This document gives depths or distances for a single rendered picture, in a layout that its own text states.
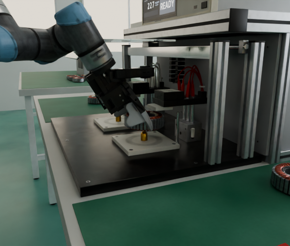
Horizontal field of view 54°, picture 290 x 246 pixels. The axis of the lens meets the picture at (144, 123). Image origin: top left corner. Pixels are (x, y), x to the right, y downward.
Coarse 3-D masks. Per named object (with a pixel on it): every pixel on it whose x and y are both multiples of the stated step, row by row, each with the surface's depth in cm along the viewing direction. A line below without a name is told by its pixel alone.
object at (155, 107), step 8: (160, 96) 79; (168, 96) 78; (176, 96) 79; (152, 104) 81; (160, 104) 79; (168, 104) 78; (176, 104) 79; (184, 104) 80; (192, 104) 81; (184, 112) 87; (192, 112) 83; (192, 120) 83
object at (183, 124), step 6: (180, 120) 87; (186, 120) 86; (180, 126) 86; (186, 126) 82; (192, 126) 83; (198, 126) 83; (180, 132) 86; (186, 132) 83; (198, 132) 84; (180, 138) 86; (186, 138) 83; (198, 138) 84
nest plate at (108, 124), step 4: (96, 120) 104; (100, 120) 104; (104, 120) 104; (108, 120) 104; (112, 120) 104; (100, 124) 98; (104, 124) 98; (108, 124) 98; (112, 124) 98; (116, 124) 98; (120, 124) 98; (104, 128) 94; (108, 128) 94; (112, 128) 95; (116, 128) 96; (120, 128) 96; (124, 128) 97; (128, 128) 97
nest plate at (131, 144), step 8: (112, 136) 85; (120, 136) 85; (128, 136) 85; (136, 136) 85; (152, 136) 85; (160, 136) 85; (120, 144) 78; (128, 144) 78; (136, 144) 78; (144, 144) 78; (152, 144) 78; (160, 144) 78; (168, 144) 78; (176, 144) 78; (128, 152) 72; (136, 152) 73; (144, 152) 74; (152, 152) 75
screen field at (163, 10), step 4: (160, 0) 92; (164, 0) 89; (168, 0) 87; (172, 0) 85; (160, 4) 92; (164, 4) 89; (168, 4) 87; (172, 4) 85; (160, 8) 92; (164, 8) 90; (168, 8) 87; (172, 8) 85; (160, 12) 92; (164, 12) 90; (168, 12) 88
